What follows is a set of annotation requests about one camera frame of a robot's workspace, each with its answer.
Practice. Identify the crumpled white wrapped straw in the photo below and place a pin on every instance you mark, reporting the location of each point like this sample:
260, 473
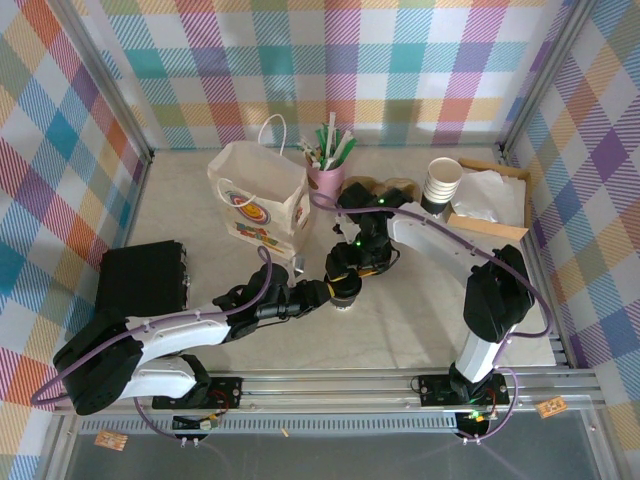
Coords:
307, 149

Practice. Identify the aluminium side rail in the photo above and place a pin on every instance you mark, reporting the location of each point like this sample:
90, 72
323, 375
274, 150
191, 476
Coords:
560, 350

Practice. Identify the brown cardboard box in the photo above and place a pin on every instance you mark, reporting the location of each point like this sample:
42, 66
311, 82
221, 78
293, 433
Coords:
490, 227

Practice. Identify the black lidded paper coffee cup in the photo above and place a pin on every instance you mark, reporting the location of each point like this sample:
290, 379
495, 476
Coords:
347, 291

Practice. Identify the orange printed tag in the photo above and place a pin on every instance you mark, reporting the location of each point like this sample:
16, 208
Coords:
110, 441
550, 409

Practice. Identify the black box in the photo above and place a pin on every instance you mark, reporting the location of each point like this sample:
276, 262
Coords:
140, 280

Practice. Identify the flat white paper sheet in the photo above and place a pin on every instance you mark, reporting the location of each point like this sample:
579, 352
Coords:
512, 200

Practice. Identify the pink straw holder cup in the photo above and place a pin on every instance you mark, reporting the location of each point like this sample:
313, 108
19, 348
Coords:
327, 182

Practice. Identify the crumpled white paper sheet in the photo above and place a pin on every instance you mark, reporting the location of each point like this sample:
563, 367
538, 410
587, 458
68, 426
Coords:
475, 200

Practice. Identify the long white straw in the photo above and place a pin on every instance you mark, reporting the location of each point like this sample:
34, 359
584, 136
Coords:
331, 130

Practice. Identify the brown pulp cup carrier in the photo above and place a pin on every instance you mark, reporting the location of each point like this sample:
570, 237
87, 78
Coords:
400, 186

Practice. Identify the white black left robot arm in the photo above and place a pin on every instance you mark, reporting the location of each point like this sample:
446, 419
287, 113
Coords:
175, 332

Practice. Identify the white printed paper bag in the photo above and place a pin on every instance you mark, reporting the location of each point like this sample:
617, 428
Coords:
260, 180

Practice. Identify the black round connector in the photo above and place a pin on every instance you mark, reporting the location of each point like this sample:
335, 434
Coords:
475, 425

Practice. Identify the aluminium frame post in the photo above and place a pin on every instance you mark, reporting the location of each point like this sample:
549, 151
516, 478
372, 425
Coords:
112, 85
544, 75

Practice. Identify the aluminium mounting rail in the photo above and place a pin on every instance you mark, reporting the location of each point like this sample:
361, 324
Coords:
325, 390

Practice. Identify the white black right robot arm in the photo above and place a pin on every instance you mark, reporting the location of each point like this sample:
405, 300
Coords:
440, 240

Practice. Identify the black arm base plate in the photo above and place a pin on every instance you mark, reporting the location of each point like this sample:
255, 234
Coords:
432, 390
225, 392

